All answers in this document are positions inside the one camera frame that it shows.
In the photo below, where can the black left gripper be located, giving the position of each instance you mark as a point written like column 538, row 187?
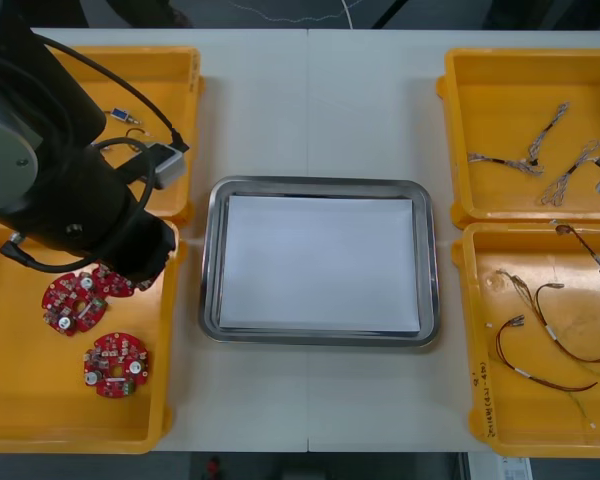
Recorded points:
column 140, row 245

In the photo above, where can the round red circuit board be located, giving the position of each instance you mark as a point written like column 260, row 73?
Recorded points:
column 75, row 307
column 111, row 286
column 115, row 372

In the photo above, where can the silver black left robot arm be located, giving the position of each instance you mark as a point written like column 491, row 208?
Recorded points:
column 30, row 100

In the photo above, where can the steel tray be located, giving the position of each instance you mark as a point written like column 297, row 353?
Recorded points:
column 210, row 280

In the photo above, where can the yellow-orange plastic bin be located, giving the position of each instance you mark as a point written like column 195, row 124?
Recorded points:
column 520, row 425
column 505, row 90
column 30, row 400
column 170, row 80

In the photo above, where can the blue label metal solenoid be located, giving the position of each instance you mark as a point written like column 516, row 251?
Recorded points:
column 121, row 115

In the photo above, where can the white sheet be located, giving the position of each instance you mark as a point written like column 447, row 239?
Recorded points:
column 320, row 265

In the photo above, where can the white printed label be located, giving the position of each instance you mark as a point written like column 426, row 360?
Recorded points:
column 517, row 467

